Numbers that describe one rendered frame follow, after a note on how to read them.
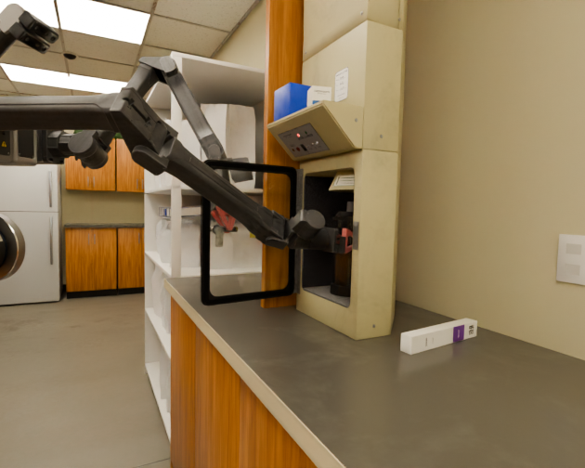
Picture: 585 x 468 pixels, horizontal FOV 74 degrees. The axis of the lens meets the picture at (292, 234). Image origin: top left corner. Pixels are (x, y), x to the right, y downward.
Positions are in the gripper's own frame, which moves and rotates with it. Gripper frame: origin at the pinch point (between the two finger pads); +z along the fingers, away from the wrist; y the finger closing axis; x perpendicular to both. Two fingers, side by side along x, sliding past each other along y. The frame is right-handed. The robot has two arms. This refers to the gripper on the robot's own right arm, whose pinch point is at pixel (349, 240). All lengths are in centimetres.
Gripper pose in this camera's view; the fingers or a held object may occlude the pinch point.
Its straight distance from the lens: 114.5
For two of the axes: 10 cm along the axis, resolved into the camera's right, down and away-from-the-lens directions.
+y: -4.8, -0.5, 8.8
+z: 8.8, 0.3, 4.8
